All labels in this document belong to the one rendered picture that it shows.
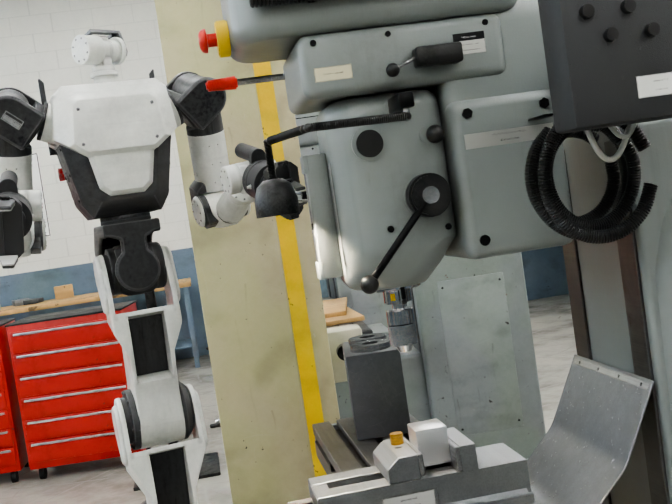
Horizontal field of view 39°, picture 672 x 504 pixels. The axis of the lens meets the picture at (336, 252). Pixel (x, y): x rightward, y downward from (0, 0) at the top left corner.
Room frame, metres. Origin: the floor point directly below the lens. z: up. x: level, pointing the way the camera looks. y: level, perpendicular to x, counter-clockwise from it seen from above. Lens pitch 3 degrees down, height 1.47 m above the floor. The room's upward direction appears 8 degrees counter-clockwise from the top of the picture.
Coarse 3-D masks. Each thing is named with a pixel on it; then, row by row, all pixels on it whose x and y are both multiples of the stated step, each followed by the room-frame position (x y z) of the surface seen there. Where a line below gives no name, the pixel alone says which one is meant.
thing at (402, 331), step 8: (392, 320) 1.61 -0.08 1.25; (400, 320) 1.60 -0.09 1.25; (408, 320) 1.61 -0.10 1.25; (392, 328) 1.61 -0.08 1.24; (400, 328) 1.60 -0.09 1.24; (408, 328) 1.61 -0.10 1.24; (392, 336) 1.61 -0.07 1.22; (400, 336) 1.60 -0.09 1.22; (408, 336) 1.61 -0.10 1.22; (416, 336) 1.62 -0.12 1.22; (392, 344) 1.62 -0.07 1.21; (400, 344) 1.61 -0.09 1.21; (408, 344) 1.60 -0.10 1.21
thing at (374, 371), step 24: (360, 336) 2.22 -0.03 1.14; (384, 336) 2.18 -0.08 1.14; (360, 360) 2.04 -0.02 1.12; (384, 360) 2.04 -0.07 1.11; (360, 384) 2.04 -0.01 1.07; (384, 384) 2.04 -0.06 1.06; (360, 408) 2.04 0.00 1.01; (384, 408) 2.04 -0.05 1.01; (360, 432) 2.04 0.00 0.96; (384, 432) 2.04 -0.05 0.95
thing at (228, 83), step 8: (208, 80) 1.69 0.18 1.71; (216, 80) 1.68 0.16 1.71; (224, 80) 1.68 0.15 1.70; (232, 80) 1.68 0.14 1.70; (240, 80) 1.69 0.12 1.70; (248, 80) 1.69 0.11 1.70; (256, 80) 1.69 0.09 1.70; (264, 80) 1.70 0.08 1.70; (272, 80) 1.70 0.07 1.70; (208, 88) 1.68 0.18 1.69; (216, 88) 1.68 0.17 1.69; (224, 88) 1.69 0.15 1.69; (232, 88) 1.69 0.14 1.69
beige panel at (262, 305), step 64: (192, 0) 3.30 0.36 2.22; (192, 64) 3.29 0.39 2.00; (256, 64) 3.32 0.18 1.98; (256, 128) 3.32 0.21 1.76; (256, 256) 3.31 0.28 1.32; (256, 320) 3.31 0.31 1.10; (320, 320) 3.34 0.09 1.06; (256, 384) 3.30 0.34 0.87; (320, 384) 3.33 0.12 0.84; (256, 448) 3.30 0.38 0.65
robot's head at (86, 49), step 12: (84, 36) 2.16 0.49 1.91; (96, 36) 2.19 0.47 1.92; (72, 48) 2.19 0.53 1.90; (84, 48) 2.16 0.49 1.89; (96, 48) 2.17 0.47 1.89; (108, 48) 2.20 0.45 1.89; (120, 48) 2.23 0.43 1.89; (84, 60) 2.16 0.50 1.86; (96, 60) 2.18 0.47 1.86; (108, 60) 2.21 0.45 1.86; (120, 60) 2.24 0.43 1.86; (96, 72) 2.19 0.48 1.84
